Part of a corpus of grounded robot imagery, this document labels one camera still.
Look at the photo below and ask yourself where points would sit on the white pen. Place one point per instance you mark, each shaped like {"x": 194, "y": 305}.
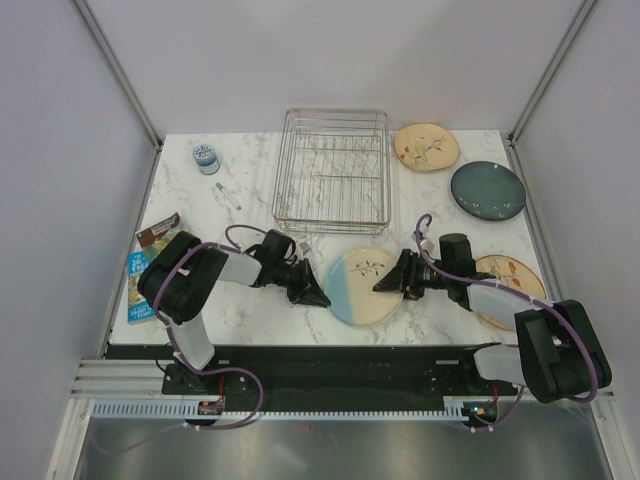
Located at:
{"x": 229, "y": 196}

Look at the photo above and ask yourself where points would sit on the cream plate with blue bird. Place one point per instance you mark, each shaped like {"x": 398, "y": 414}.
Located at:
{"x": 426, "y": 147}

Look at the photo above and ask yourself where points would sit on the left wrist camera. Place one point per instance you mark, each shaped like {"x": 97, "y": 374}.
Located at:
{"x": 304, "y": 249}

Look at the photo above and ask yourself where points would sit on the metal wire dish rack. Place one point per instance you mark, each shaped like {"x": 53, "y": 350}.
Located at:
{"x": 333, "y": 172}

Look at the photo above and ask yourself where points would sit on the blue paperback book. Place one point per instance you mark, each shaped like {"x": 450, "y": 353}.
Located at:
{"x": 138, "y": 309}

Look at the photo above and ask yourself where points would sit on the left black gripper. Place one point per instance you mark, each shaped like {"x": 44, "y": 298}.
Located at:
{"x": 307, "y": 290}

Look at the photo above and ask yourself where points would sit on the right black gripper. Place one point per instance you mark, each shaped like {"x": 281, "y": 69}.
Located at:
{"x": 403, "y": 278}

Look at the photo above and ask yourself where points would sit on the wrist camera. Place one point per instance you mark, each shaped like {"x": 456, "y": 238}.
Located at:
{"x": 304, "y": 249}
{"x": 424, "y": 241}

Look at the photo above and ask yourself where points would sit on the blue and cream plate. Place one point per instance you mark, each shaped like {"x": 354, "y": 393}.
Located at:
{"x": 349, "y": 286}

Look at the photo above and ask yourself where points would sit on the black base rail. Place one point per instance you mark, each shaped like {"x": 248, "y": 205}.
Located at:
{"x": 327, "y": 379}

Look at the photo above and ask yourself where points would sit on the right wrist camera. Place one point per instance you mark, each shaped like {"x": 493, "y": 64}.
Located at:
{"x": 424, "y": 241}

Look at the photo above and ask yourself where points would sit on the small blue-lidded jar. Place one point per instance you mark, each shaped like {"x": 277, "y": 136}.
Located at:
{"x": 206, "y": 159}

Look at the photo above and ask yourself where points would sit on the dark teal plate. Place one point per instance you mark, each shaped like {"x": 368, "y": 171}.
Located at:
{"x": 488, "y": 191}

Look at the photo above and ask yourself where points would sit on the aluminium frame profile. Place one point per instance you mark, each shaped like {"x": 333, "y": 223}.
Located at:
{"x": 98, "y": 36}

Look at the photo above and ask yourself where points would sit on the white cable duct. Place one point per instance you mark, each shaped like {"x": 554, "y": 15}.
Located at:
{"x": 156, "y": 409}

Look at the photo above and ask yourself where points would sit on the brown and yellow book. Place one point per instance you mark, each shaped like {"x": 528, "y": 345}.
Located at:
{"x": 160, "y": 232}

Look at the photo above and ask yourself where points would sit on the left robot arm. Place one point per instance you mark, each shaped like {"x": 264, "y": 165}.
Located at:
{"x": 178, "y": 282}

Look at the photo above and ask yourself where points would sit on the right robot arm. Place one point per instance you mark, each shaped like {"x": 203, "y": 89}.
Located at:
{"x": 557, "y": 354}

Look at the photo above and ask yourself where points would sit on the cream plate with yellow bird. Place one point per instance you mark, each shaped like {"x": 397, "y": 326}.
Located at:
{"x": 512, "y": 273}

